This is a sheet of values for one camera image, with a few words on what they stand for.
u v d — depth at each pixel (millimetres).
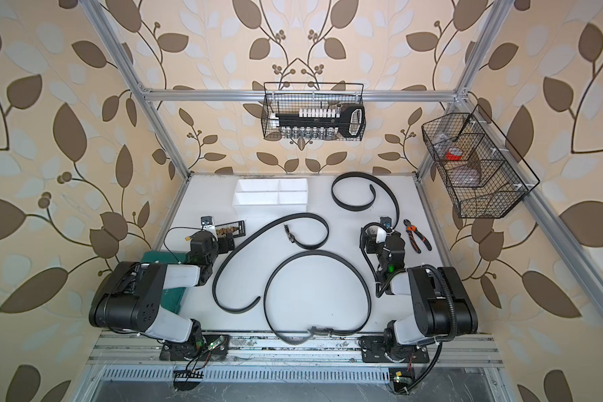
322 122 847
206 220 825
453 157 823
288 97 912
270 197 1060
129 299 463
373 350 727
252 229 1012
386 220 788
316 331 753
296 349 753
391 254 685
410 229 999
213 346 737
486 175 734
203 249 734
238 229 994
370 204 1083
